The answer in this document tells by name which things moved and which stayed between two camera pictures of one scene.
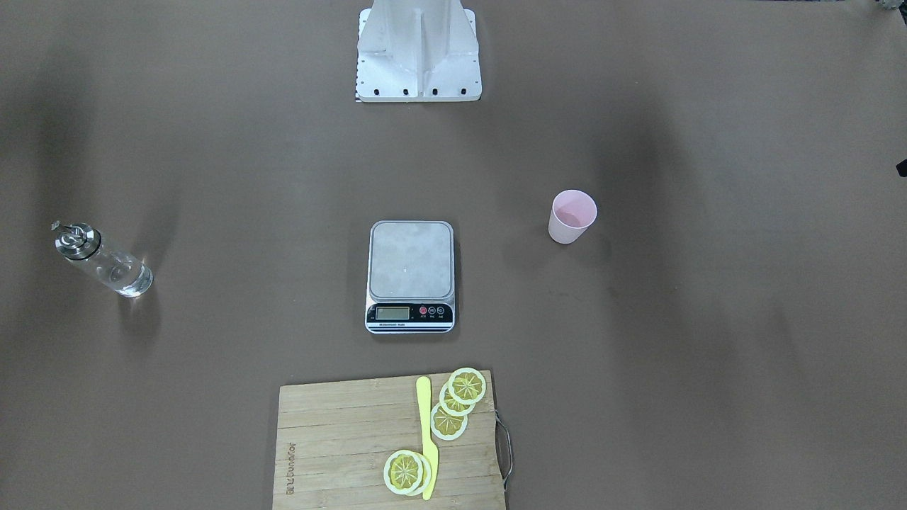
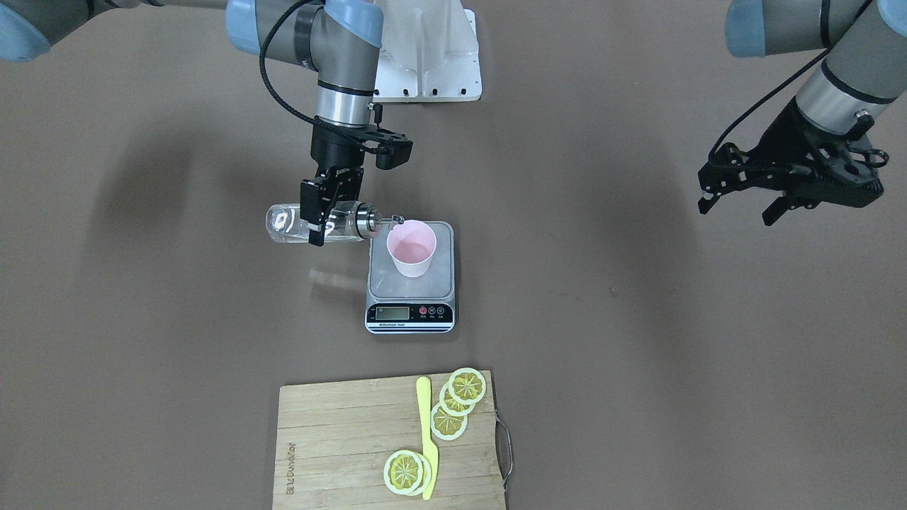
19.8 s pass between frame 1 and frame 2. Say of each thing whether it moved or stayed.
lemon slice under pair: stayed
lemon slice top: stayed
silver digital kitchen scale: stayed
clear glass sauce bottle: moved
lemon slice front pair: stayed
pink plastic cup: moved
